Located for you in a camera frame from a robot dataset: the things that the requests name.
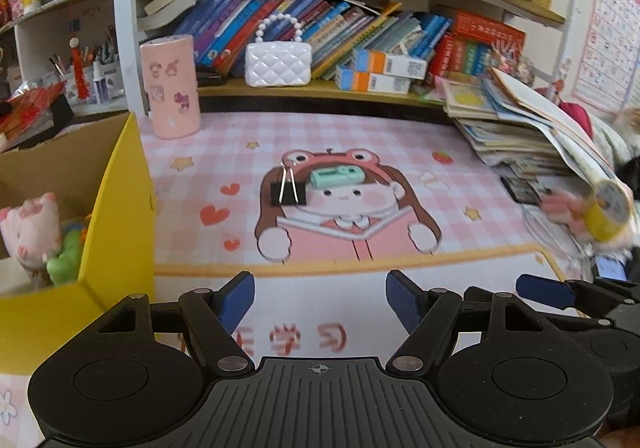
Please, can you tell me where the white quilted pearl handbag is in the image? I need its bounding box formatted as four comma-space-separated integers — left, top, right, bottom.
244, 13, 312, 89

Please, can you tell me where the green frog figure blue cap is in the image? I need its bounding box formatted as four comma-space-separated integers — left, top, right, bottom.
47, 227, 87, 287

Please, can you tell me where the cream foam cube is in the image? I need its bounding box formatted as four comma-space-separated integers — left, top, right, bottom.
0, 257, 38, 298

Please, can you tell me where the yellow cardboard box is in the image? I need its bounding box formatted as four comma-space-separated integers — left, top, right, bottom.
1, 113, 155, 376

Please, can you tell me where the yellow tape roll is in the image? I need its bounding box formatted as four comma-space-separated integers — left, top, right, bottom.
582, 181, 632, 242

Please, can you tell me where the pink plush pig toy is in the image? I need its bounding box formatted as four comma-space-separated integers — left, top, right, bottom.
1, 193, 62, 272

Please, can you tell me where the orange blue medicine box lower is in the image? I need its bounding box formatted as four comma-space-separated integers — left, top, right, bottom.
335, 66, 411, 95

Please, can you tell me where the pink sticker cylinder box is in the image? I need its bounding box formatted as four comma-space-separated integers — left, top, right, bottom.
140, 34, 201, 139

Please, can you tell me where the orange blue medicine box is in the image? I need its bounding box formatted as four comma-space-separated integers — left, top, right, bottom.
335, 66, 411, 95
352, 49, 427, 80

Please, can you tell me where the black binder clip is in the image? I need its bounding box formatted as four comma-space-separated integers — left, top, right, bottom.
269, 167, 307, 207

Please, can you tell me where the mint green correction tape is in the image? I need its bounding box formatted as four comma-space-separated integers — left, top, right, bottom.
309, 165, 366, 189

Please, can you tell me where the white cubby shelf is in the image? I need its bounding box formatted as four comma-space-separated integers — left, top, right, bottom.
1, 0, 127, 118

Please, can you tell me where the black yamaha keyboard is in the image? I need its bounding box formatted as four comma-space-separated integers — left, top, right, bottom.
1, 83, 75, 153

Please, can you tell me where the red tassel doll ornament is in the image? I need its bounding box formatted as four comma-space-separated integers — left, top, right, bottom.
68, 37, 90, 101

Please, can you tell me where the wooden bookshelf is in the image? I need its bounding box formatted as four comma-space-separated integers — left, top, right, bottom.
114, 0, 565, 115

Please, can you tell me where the stack of magazines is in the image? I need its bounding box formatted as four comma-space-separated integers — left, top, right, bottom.
439, 68, 615, 185

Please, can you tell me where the blue notebook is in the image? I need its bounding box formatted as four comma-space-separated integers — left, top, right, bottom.
593, 255, 627, 281

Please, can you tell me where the orange blue medicine box upper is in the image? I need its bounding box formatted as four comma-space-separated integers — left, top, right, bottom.
352, 49, 427, 80

